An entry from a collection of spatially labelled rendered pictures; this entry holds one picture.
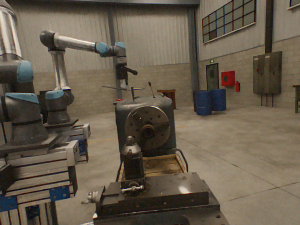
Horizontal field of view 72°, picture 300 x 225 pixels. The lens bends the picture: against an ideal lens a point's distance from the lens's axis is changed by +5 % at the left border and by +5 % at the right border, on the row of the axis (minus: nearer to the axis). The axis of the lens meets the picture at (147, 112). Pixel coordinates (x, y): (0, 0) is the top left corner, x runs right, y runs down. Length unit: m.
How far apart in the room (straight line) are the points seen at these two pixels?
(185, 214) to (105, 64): 10.98
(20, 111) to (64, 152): 0.26
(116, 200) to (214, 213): 0.35
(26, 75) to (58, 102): 0.73
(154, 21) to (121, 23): 1.95
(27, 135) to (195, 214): 0.77
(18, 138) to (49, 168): 0.19
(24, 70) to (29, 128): 0.34
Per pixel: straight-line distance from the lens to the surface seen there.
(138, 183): 0.81
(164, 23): 12.90
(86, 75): 11.40
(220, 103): 8.60
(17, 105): 1.06
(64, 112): 1.55
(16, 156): 1.11
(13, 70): 0.82
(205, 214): 0.83
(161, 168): 1.21
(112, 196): 0.85
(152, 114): 1.35
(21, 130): 1.07
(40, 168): 1.09
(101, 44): 1.43
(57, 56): 1.68
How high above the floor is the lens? 1.38
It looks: 8 degrees down
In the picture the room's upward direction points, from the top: 5 degrees counter-clockwise
